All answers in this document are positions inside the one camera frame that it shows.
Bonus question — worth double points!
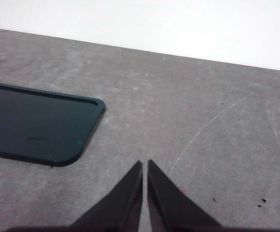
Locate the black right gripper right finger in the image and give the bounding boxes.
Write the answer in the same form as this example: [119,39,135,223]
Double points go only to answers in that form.
[147,159,280,232]

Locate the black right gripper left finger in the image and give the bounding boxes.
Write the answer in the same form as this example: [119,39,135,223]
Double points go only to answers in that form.
[7,160,143,232]

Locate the black rectangular tray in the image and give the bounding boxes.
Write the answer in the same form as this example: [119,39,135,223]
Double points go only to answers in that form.
[0,81,106,168]

